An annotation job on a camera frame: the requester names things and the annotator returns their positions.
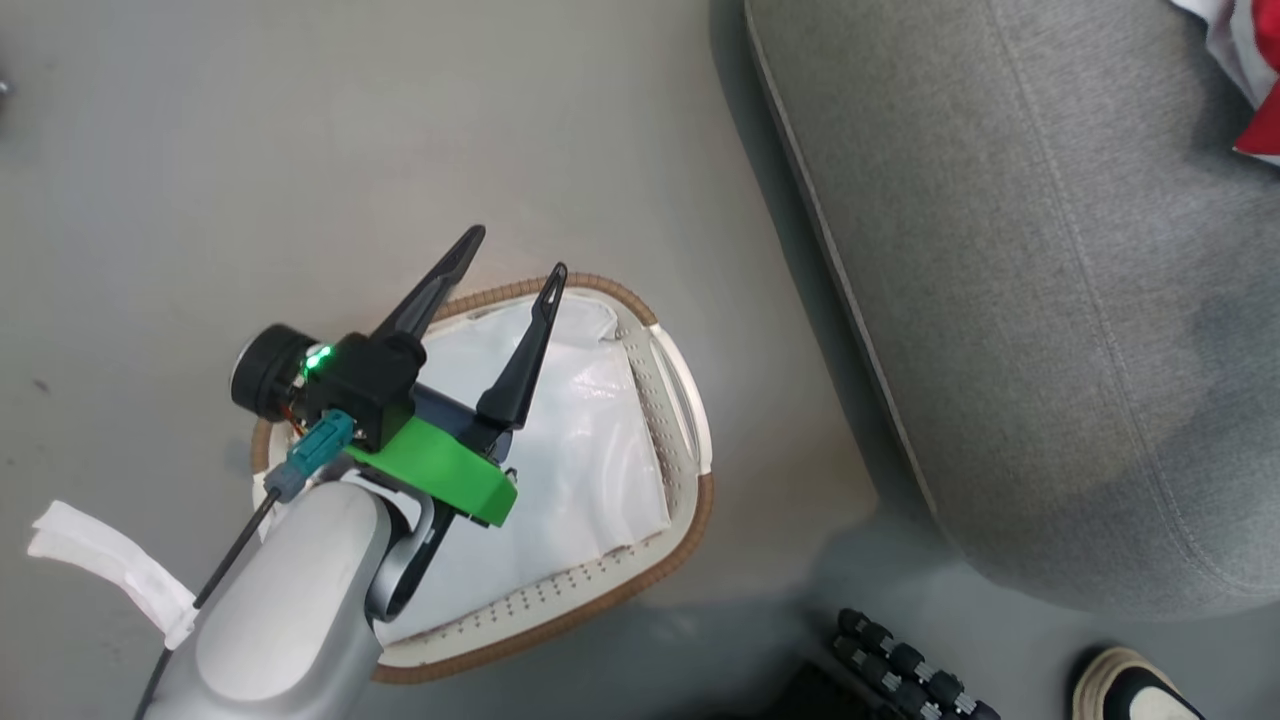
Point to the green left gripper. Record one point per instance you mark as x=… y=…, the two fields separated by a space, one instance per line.
x=440 y=470

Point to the red and white garment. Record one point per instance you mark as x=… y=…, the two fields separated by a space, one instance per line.
x=1250 y=60

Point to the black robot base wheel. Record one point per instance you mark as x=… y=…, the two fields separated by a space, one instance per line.
x=900 y=665

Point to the grey fabric sofa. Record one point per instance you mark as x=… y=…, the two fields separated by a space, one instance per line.
x=1050 y=300

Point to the white laundry basket brown rim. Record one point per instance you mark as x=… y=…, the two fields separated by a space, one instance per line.
x=690 y=440

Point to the black and beige shoe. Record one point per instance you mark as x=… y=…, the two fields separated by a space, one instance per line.
x=1135 y=690

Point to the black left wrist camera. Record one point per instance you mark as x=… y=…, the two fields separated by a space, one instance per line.
x=365 y=385

